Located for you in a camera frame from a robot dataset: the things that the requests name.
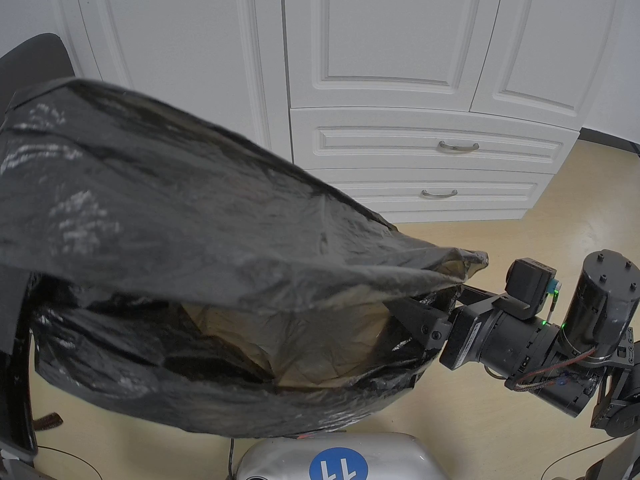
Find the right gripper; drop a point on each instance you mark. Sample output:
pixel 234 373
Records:
pixel 495 343

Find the black plastic bag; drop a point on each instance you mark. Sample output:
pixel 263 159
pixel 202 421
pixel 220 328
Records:
pixel 150 193

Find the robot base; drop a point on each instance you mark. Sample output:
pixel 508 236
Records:
pixel 280 460

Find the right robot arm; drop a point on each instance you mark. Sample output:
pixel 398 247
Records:
pixel 605 298

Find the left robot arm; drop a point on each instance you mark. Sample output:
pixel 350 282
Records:
pixel 15 368

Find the white wardrobe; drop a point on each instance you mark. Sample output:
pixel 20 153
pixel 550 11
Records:
pixel 400 43

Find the white chair grey cushions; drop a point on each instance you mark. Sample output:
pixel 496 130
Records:
pixel 35 58

